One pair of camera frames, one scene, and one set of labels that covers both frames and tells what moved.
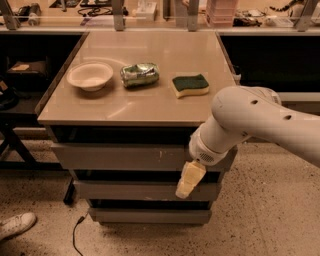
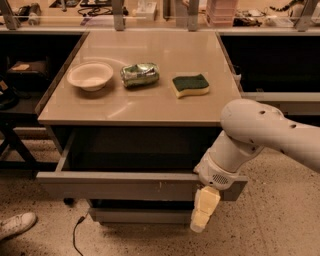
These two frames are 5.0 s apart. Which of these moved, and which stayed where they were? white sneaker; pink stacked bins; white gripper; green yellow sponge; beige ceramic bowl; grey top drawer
Moved: white gripper; grey top drawer
Stayed: white sneaker; green yellow sponge; beige ceramic bowl; pink stacked bins
